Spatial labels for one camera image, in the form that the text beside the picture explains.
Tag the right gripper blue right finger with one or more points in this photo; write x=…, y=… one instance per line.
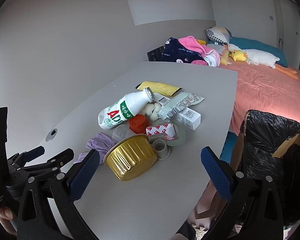
x=219, y=172

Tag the navy pink clothes pile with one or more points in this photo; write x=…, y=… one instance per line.
x=189, y=50

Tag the yellow snack packet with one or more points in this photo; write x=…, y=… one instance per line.
x=160, y=88

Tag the patterned grey pillow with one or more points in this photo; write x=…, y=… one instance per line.
x=219, y=35

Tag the white crumpled tissue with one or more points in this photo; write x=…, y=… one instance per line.
x=151, y=110

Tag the pink bed sheet mattress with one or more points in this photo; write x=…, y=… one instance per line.
x=264, y=89

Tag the gold foil bowl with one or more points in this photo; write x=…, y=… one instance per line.
x=131, y=157

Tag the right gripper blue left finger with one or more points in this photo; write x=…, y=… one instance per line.
x=81, y=172

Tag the clear plastic cup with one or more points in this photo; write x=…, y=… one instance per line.
x=121, y=133

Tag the black trash bag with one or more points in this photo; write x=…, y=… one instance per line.
x=288, y=188

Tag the black wall socket panel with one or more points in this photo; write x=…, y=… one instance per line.
x=155, y=54

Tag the cardboard bin box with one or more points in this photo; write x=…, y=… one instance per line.
x=266, y=143

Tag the teal pillow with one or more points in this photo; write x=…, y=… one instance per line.
x=245, y=43

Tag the purple bag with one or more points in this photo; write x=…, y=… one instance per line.
x=102, y=143

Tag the yellow long plush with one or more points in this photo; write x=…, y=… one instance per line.
x=224, y=57

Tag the white long carton box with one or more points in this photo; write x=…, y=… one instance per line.
x=187, y=117

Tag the white goose plush toy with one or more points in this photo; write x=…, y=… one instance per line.
x=257, y=57

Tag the white AD milk bottle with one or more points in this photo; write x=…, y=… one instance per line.
x=126, y=108

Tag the grey printed wrapper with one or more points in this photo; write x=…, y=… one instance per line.
x=178, y=103

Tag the orange plastic lid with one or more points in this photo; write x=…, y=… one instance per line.
x=138, y=124

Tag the person's left hand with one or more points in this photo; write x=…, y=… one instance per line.
x=6, y=216

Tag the yellow duck plush toy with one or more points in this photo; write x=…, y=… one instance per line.
x=238, y=55

